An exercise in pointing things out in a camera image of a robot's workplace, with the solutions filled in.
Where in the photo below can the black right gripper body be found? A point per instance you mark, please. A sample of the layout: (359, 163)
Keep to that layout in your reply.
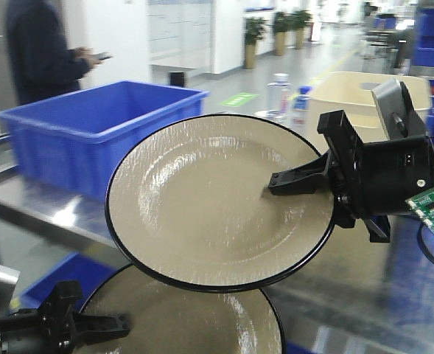
(377, 177)

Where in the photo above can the potted plant tan pot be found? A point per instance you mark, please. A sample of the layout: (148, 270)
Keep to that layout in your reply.
(300, 19)
(280, 27)

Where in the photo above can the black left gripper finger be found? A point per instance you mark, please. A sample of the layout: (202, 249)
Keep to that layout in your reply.
(91, 329)

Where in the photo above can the potted plant in tan pot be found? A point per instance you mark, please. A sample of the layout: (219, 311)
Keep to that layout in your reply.
(255, 29)

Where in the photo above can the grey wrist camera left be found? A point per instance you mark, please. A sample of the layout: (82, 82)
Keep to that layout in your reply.
(1, 291)

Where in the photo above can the clear water bottle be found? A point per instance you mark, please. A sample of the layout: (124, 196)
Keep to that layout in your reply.
(278, 94)

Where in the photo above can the large blue plastic crate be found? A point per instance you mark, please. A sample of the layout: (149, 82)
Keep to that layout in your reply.
(75, 141)

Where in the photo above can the beige plate black rim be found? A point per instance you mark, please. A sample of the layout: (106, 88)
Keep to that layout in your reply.
(190, 205)
(166, 319)

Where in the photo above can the cream plastic storage bin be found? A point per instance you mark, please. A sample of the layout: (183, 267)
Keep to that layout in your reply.
(351, 92)

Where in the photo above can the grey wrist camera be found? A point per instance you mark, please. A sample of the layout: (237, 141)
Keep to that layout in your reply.
(396, 112)
(1, 291)

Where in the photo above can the person in dark jacket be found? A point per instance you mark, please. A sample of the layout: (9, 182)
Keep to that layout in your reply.
(42, 64)

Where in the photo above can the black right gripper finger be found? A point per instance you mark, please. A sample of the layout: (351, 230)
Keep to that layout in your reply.
(302, 180)

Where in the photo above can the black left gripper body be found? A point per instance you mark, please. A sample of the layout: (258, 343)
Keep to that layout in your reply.
(50, 328)

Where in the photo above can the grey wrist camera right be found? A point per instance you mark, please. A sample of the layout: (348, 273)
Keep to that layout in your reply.
(396, 112)

